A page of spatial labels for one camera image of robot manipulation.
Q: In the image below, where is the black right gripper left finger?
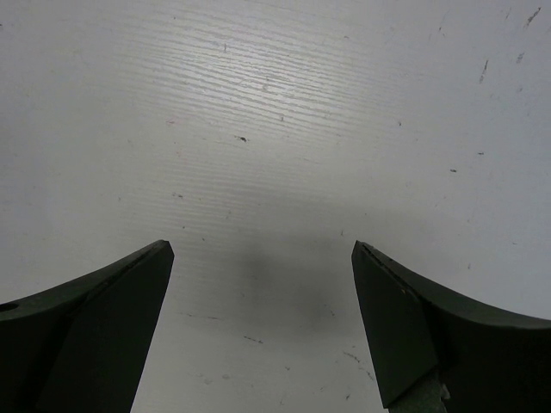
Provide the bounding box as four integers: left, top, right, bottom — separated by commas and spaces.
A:
1, 240, 174, 412

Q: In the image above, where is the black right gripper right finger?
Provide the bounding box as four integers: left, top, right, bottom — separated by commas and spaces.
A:
351, 242, 550, 412

